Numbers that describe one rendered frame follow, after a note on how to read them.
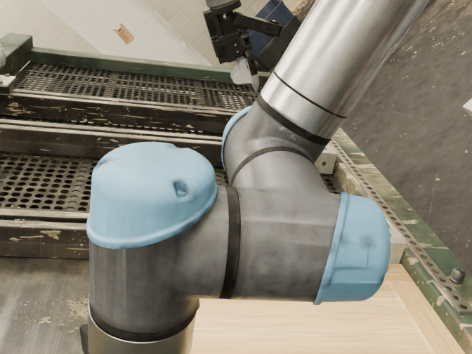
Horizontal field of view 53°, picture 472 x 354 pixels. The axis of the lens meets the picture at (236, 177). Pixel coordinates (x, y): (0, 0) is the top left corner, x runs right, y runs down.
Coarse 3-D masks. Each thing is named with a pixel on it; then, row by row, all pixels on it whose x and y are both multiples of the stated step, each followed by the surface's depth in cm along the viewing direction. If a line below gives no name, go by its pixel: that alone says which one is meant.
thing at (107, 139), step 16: (0, 128) 124; (16, 128) 125; (32, 128) 127; (48, 128) 128; (64, 128) 131; (80, 128) 131; (96, 128) 133; (112, 128) 135; (0, 144) 126; (16, 144) 127; (32, 144) 128; (48, 144) 128; (64, 144) 129; (80, 144) 130; (96, 144) 130; (112, 144) 131; (128, 144) 131; (176, 144) 133; (192, 144) 134; (208, 144) 135; (320, 160) 142
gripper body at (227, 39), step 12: (204, 12) 104; (216, 12) 101; (228, 12) 103; (216, 24) 103; (228, 24) 104; (216, 36) 105; (228, 36) 103; (240, 36) 104; (216, 48) 104; (228, 48) 105; (240, 48) 105; (252, 48) 105; (228, 60) 105
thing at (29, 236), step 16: (0, 224) 87; (16, 224) 87; (32, 224) 88; (48, 224) 89; (64, 224) 90; (80, 224) 90; (0, 240) 88; (16, 240) 88; (32, 240) 89; (48, 240) 89; (64, 240) 90; (80, 240) 90; (400, 240) 102; (32, 256) 90; (48, 256) 91; (64, 256) 91; (80, 256) 92; (400, 256) 103
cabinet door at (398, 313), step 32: (384, 288) 96; (416, 288) 97; (224, 320) 81; (256, 320) 82; (288, 320) 83; (320, 320) 84; (352, 320) 86; (384, 320) 87; (416, 320) 88; (192, 352) 74; (224, 352) 75; (256, 352) 76; (288, 352) 77; (320, 352) 78; (352, 352) 79; (384, 352) 80; (416, 352) 81; (448, 352) 82
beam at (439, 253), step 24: (336, 168) 143; (360, 168) 140; (360, 192) 126; (384, 192) 128; (408, 216) 117; (432, 240) 109; (408, 264) 101; (456, 264) 101; (432, 288) 93; (456, 288) 93; (456, 312) 87; (456, 336) 85
